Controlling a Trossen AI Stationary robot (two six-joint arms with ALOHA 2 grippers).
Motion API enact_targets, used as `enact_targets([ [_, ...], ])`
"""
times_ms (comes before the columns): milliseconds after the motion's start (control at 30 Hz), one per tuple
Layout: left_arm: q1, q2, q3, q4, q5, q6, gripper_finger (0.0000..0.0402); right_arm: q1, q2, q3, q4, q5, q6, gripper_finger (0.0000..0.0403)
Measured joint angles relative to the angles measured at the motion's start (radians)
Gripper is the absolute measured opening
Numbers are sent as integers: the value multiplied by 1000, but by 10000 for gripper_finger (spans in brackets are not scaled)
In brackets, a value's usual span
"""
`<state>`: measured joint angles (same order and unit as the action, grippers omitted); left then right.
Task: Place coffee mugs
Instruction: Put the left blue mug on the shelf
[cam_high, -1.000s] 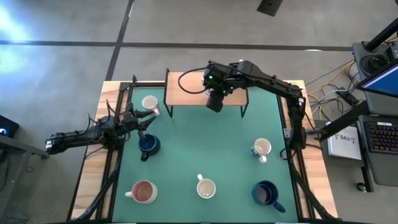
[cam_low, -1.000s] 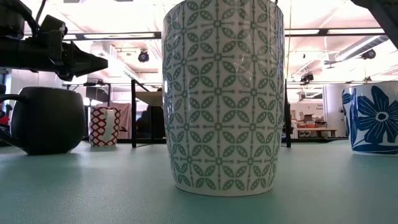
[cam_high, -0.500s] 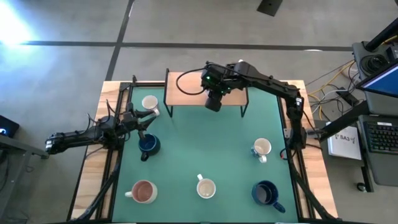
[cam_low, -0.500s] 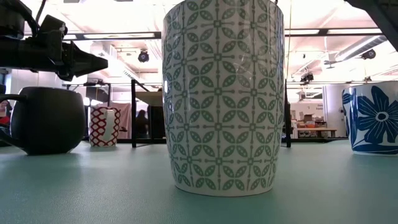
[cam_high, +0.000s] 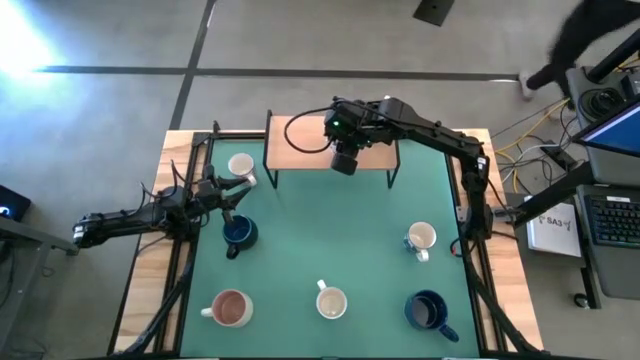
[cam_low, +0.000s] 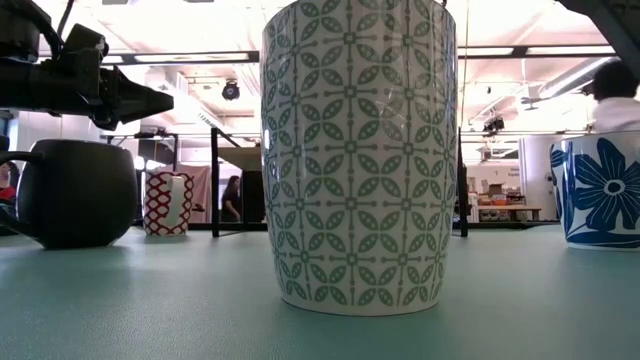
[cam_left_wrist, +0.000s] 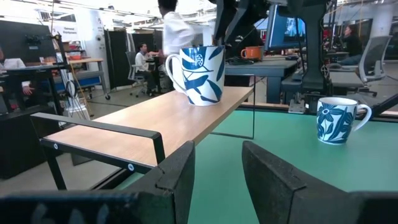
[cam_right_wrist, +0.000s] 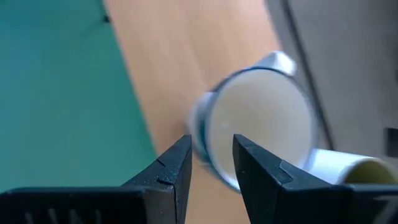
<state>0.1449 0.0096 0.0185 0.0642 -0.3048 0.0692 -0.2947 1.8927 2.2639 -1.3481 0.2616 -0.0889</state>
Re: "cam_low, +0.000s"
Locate white mug green leaves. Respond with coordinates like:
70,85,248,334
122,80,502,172
259,0,459,318

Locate white mug blue flowers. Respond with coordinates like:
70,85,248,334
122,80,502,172
548,130,640,251

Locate black metal stand frame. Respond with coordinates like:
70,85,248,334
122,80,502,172
99,130,180,226

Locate white mug red lattice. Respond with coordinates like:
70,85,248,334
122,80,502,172
143,171,195,237

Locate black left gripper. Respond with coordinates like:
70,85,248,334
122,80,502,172
0,47,175,132

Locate green table mat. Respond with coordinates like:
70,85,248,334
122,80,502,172
0,224,640,360

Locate person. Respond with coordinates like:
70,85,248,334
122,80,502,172
0,160,22,204
220,174,244,224
582,59,640,135

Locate wooden background table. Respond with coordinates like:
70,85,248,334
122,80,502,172
474,203,544,224

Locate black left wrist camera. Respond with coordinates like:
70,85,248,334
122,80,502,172
62,23,110,59

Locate silver ceiling duct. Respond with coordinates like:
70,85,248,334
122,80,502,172
537,55,616,100

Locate pink cloth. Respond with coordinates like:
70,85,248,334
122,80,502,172
149,163,214,225

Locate round dark blue mug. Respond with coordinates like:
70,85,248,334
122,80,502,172
0,138,139,250

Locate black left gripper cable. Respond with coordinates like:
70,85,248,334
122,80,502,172
55,0,76,39

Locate ceiling light strip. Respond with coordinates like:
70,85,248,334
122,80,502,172
99,49,261,66
457,44,617,59

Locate white column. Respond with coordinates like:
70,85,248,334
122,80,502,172
518,134,556,221

